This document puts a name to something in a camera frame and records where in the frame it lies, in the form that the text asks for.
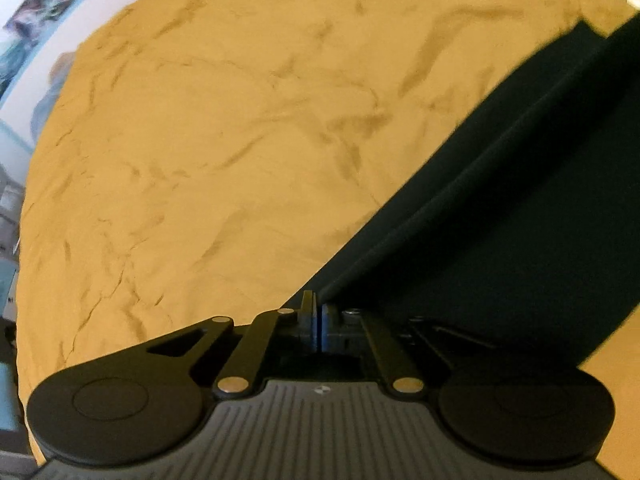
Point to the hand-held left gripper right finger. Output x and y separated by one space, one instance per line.
327 320

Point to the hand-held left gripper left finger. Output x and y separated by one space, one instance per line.
307 312

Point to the dark pants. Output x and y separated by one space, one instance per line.
500 210

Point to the mustard yellow blanket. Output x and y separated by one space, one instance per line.
200 160

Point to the grey storage furniture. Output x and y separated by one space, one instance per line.
9 260

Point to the blue grey pillow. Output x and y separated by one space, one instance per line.
50 92

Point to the white headboard with blue apples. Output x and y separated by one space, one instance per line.
97 7

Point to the wall poster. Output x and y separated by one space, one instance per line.
35 15

